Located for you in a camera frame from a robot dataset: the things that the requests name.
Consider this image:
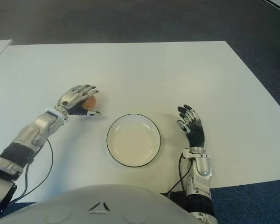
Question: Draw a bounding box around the right robot hand black palm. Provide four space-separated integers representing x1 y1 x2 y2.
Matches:
176 105 206 149

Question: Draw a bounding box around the left robot hand silver back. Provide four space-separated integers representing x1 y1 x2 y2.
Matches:
57 84 101 117

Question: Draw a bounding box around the small reddish apple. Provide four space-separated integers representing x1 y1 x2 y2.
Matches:
81 96 98 110

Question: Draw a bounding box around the white plate black rim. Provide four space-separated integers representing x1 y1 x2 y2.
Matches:
106 113 161 168

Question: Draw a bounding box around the grey-white robot torso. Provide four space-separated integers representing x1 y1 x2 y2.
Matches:
0 184 201 224

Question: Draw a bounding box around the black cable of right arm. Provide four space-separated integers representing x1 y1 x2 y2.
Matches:
169 154 189 195

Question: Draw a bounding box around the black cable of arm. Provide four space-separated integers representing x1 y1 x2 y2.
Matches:
10 139 54 203
169 154 189 195

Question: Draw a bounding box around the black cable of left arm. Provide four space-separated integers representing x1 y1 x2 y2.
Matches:
10 139 54 203

